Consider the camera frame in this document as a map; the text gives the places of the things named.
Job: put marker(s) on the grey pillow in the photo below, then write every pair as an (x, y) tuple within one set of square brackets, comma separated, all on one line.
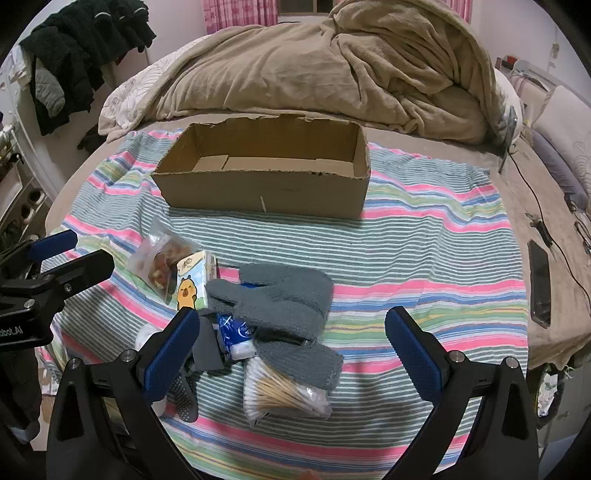
[(558, 170)]

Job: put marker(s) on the black smartphone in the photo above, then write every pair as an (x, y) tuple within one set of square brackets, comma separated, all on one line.
[(539, 286)]

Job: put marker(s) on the white sock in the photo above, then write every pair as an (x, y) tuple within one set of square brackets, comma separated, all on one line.
[(147, 337)]

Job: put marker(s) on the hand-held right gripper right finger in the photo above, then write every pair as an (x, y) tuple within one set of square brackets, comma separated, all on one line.
[(413, 355)]

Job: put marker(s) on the striped pastel cloth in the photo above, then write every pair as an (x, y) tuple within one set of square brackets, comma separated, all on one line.
[(415, 240)]

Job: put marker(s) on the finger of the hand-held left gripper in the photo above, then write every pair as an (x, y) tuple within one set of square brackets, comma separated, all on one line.
[(51, 244), (83, 272)]

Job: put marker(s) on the colourful patterned cloth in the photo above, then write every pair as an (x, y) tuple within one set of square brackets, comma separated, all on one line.
[(189, 286)]

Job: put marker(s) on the window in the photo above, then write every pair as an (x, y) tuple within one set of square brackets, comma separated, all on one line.
[(309, 5)]

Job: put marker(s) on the metal shelf rack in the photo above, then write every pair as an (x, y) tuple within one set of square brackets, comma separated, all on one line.
[(14, 180)]

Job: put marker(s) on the pink curtain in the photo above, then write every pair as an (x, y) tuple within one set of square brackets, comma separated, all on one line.
[(457, 9), (240, 14)]

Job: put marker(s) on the brown cardboard box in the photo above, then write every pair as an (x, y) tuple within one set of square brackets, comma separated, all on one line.
[(268, 191)]

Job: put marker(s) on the metal bed frame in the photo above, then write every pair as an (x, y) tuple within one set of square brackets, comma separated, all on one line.
[(535, 74)]

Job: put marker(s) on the beige fleece blanket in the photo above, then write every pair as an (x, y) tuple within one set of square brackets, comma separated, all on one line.
[(277, 69)]

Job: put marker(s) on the grey dark socks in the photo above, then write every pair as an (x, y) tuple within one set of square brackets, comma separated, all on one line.
[(286, 290)]

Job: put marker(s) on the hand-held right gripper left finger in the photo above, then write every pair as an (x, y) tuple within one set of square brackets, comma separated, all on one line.
[(171, 360)]

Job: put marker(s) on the hanging black clothes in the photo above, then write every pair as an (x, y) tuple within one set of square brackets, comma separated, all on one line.
[(69, 46)]

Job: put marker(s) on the white embroidered pillow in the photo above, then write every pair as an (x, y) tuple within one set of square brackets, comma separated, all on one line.
[(572, 124)]

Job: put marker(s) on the grey quilted garment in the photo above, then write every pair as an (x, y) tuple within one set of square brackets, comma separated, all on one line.
[(48, 92)]

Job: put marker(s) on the grey dotted sock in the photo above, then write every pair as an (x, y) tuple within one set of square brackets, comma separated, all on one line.
[(184, 397)]

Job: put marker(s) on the cotton swab bag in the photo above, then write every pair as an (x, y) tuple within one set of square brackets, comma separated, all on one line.
[(277, 392)]

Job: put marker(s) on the dark upright device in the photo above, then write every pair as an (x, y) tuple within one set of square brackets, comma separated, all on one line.
[(509, 129)]

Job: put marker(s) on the grey knit glove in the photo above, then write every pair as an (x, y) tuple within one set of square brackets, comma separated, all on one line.
[(300, 360)]

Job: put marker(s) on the clear snack bag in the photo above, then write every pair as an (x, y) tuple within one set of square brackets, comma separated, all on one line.
[(159, 265)]

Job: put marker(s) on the blue and white packet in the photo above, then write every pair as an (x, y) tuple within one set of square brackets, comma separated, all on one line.
[(235, 334)]

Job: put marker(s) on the white floral quilt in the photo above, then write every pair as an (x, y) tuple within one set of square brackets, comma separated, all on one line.
[(134, 87)]

